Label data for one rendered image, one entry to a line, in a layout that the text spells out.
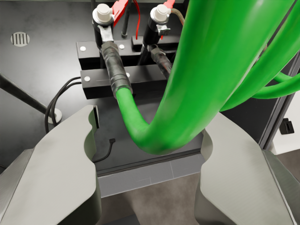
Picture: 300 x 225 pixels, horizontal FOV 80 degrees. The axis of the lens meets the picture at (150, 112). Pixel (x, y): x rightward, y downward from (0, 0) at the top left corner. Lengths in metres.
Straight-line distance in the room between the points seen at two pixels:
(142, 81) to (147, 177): 0.20
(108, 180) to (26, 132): 0.25
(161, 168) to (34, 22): 0.52
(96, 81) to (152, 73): 0.12
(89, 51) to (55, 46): 0.21
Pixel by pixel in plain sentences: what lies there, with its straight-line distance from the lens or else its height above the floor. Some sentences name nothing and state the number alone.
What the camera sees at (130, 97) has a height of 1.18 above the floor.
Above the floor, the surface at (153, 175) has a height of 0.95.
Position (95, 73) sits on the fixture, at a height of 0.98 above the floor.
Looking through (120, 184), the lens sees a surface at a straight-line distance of 0.38.
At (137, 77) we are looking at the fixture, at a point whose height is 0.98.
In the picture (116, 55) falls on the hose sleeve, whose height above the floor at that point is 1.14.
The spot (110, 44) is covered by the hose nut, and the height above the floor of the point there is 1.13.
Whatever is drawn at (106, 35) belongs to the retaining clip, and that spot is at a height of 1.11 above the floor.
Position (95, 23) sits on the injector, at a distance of 0.28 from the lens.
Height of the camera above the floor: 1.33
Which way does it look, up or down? 72 degrees down
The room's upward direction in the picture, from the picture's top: 48 degrees clockwise
